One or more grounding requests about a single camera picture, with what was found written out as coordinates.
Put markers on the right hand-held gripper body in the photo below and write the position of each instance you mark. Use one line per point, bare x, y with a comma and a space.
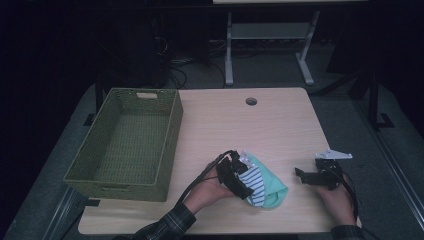
328, 173

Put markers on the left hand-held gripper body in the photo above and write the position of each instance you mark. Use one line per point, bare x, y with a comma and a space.
228, 176

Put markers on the mint green small garment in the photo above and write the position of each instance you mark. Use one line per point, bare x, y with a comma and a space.
273, 190

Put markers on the person's left hand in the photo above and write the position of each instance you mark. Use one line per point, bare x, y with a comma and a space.
206, 193

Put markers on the person's right hand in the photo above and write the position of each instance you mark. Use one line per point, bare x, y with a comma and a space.
336, 203

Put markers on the black metal stand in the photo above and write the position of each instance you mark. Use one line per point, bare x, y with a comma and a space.
98, 100
373, 100

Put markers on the green woven basket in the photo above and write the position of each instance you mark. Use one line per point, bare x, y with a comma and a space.
133, 140

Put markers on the metal floor rail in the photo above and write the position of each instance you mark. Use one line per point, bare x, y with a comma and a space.
400, 180
61, 213

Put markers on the white metal frame desk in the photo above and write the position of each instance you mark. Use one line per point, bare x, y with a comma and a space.
266, 30

